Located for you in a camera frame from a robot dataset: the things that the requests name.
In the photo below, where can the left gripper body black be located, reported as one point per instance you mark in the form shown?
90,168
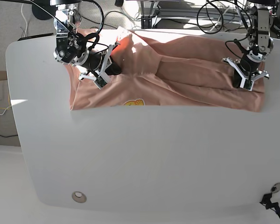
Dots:
250,63

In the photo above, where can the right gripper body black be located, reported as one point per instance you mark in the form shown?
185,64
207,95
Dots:
95,60

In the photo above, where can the pink T-shirt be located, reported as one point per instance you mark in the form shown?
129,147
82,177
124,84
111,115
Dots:
160,68

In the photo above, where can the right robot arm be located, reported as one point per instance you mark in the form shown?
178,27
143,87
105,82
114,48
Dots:
75,48

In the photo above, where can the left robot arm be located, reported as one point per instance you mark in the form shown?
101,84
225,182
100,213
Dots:
260,46

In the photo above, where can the black round stand base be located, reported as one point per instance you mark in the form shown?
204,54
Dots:
39,13

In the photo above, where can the silver table grommet right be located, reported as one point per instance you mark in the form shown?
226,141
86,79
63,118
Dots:
275,188

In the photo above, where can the silver table grommet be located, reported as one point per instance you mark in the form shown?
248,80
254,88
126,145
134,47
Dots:
275,188
79,197

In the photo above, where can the black clamp on table edge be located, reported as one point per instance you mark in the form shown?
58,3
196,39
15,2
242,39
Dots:
267,203

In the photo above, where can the silver table grommet left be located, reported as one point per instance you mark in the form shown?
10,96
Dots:
79,197

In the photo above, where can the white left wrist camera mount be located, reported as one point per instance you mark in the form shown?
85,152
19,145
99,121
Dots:
247,82

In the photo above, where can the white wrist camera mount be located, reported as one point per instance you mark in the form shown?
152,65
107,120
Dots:
100,78
247,82

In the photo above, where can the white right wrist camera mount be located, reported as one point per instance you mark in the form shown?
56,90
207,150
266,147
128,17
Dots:
100,78

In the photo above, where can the black table leg bracket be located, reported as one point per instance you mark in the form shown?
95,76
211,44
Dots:
146,22

